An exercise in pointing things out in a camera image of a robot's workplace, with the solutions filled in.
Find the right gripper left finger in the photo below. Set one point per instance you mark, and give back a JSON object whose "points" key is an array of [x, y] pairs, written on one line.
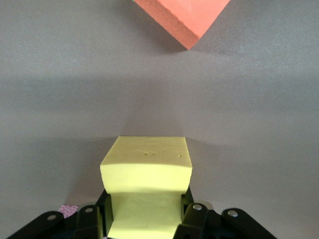
{"points": [[82, 225]]}

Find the brown table mat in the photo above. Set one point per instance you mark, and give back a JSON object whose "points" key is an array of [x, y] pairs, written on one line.
{"points": [[74, 99]]}

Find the pink foam cube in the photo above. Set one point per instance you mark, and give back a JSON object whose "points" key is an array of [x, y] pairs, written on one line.
{"points": [[68, 210]]}

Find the orange foam cube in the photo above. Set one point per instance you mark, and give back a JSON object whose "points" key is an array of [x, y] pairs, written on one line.
{"points": [[184, 20]]}

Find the yellow foam cube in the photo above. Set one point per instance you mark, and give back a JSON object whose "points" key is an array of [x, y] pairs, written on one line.
{"points": [[147, 174]]}

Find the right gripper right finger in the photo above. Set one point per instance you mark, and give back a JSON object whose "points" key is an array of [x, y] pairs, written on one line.
{"points": [[211, 226]]}

